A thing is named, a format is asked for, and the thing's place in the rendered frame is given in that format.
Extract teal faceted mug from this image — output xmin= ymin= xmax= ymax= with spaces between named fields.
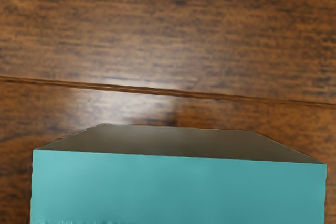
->
xmin=29 ymin=123 xmax=328 ymax=224

